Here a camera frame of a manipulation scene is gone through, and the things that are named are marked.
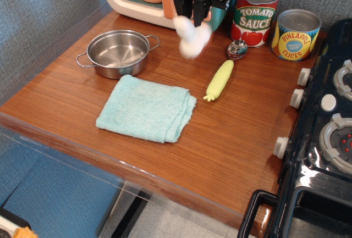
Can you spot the orange black object at corner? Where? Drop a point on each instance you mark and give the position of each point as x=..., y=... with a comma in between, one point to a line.
x=14, y=226

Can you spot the spoon with yellow handle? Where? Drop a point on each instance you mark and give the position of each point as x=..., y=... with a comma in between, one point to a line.
x=236, y=50

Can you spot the light blue cloth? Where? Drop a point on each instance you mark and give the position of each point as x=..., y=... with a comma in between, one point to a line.
x=147, y=110

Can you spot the pineapple slices can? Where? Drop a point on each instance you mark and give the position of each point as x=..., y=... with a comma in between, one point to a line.
x=295, y=34

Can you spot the black toy stove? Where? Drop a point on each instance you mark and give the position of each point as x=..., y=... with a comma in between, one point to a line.
x=314, y=196

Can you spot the white brown plush mushroom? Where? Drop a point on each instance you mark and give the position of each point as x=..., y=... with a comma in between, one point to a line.
x=193, y=40

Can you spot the tomato sauce can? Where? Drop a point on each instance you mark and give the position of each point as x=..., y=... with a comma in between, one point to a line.
x=252, y=21

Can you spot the small steel pot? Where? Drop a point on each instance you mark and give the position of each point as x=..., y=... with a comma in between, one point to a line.
x=117, y=53

